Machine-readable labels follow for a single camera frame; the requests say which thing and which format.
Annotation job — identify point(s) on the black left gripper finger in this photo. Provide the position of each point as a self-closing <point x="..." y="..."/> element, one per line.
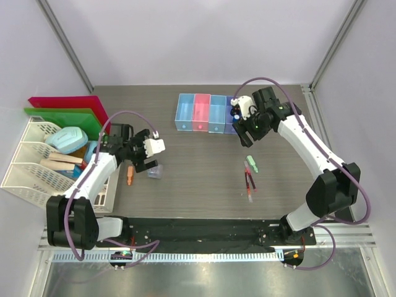
<point x="140" y="167"/>
<point x="152" y="163"/>

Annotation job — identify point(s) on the orange highlighter marker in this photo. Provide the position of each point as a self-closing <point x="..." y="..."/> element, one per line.
<point x="130" y="175"/>

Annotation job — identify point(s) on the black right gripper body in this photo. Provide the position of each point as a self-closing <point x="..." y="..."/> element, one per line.
<point x="254" y="125"/>

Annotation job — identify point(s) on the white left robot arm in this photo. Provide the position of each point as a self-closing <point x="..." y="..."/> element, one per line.
<point x="70" y="218"/>

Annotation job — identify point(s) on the light blue headphone case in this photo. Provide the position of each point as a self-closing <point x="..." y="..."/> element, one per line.
<point x="67" y="140"/>

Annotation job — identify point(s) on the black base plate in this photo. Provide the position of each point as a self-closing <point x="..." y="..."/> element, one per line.
<point x="206" y="236"/>

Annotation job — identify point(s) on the beige wooden book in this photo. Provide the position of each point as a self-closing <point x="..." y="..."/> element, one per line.
<point x="58" y="161"/>

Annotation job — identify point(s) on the magenta plastic folder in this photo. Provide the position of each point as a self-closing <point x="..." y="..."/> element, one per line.
<point x="91" y="102"/>

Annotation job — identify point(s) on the clear red pen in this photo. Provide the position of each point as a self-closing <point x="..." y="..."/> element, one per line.
<point x="249" y="196"/>

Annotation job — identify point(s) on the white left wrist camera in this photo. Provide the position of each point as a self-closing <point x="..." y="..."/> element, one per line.
<point x="154" y="145"/>

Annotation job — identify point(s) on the slotted cable duct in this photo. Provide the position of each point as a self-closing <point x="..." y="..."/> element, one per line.
<point x="119" y="256"/>

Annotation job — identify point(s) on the pink drawer box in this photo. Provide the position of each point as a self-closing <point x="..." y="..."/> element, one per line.
<point x="200" y="118"/>

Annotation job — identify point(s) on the green plastic folder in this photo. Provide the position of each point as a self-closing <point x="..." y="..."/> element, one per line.
<point x="83" y="118"/>

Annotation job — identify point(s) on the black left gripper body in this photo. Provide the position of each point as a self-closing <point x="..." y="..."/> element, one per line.
<point x="135" y="150"/>

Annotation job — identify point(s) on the dark red pen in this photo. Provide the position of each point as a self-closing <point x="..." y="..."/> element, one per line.
<point x="246" y="179"/>

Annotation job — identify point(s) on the light blue drawer box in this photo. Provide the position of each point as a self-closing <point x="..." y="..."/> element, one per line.
<point x="217" y="117"/>

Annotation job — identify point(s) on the white mesh file organizer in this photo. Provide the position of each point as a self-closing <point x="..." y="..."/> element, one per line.
<point x="25" y="177"/>

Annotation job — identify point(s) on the light blue headphones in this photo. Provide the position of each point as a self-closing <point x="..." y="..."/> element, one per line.
<point x="91" y="147"/>

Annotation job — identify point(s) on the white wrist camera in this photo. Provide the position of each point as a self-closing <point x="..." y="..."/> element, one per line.
<point x="154" y="145"/>
<point x="246" y="105"/>

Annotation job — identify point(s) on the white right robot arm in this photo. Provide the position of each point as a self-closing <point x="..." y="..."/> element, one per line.
<point x="203" y="176"/>

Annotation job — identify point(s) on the red black stamp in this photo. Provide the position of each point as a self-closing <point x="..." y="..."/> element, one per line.
<point x="236" y="110"/>

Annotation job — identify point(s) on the sky blue drawer box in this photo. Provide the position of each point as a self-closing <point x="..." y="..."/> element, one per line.
<point x="184" y="112"/>

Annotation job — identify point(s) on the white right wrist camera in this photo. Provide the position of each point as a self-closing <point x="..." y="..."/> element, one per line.
<point x="246" y="105"/>

